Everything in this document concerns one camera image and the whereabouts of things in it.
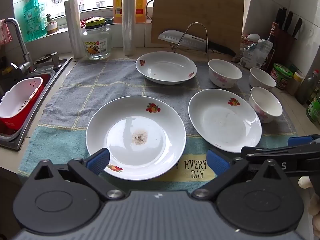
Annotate metal faucet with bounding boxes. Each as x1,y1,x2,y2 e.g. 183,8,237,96
5,18,34,72

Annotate small potted plant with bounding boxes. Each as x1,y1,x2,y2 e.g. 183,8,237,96
46,14,59,35

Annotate bamboo cutting board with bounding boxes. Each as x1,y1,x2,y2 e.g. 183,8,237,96
151,0,245,54

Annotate white and blue food bag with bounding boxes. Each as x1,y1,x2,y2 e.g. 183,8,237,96
237,39,274,68

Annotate stainless steel sink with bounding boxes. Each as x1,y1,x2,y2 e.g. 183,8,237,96
0,57,73,152

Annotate kitchen knife with black handle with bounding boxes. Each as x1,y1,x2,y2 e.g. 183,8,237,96
158,30,237,57

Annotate green label bottle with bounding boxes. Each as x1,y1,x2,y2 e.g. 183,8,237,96
306,90,320,123

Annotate metal wire rack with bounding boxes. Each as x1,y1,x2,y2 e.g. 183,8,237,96
170,22,213,54

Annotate orange cooking oil bottle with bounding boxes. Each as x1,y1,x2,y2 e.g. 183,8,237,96
113,0,148,24

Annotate dark soy sauce bottle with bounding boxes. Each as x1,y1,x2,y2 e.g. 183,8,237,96
265,21,279,72

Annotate white plate with centre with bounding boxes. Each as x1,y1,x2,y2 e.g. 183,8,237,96
86,96,187,181

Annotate yellow lidded spice jar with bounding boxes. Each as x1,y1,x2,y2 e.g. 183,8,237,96
287,71,305,95

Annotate green lidded sauce jar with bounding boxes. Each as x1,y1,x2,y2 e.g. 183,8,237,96
270,63,293,90

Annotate metal sink knob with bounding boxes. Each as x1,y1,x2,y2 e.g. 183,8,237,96
51,52,63,70

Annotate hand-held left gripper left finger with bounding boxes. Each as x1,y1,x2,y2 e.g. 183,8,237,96
32,148,125,202

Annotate white floral bowl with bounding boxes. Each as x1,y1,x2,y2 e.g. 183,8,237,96
248,86,283,124
249,67,277,92
208,59,243,89

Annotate grey checkered dish cloth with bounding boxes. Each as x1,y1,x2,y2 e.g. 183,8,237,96
17,59,298,183

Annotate green detergent bottle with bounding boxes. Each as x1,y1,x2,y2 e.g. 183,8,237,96
22,0,48,42

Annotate pink cloth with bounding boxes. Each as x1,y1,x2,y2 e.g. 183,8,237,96
0,19,12,45

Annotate dark brown knife block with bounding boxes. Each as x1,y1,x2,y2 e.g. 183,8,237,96
272,27,298,69

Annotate person's right hand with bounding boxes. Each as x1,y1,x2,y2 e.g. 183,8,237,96
298,176,320,230

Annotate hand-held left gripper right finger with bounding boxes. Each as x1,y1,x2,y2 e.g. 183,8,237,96
191,149,287,202

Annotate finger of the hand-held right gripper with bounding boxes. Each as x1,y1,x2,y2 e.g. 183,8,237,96
241,142,320,178
287,134,320,147

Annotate black knife handle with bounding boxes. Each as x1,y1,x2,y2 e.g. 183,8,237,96
284,11,294,33
275,7,287,30
292,17,303,40

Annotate stack of clear plastic cups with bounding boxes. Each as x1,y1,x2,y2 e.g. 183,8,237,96
121,0,137,57

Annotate red basin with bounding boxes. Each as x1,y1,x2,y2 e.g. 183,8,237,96
0,74,52,131

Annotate red and white food bag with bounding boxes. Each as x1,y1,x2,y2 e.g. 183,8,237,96
241,34,260,47

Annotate white fruit print plate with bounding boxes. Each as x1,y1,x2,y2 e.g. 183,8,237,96
188,89,262,153
135,51,198,85

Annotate glass jar with yellow lid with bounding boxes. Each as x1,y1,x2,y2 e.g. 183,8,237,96
82,17,112,60

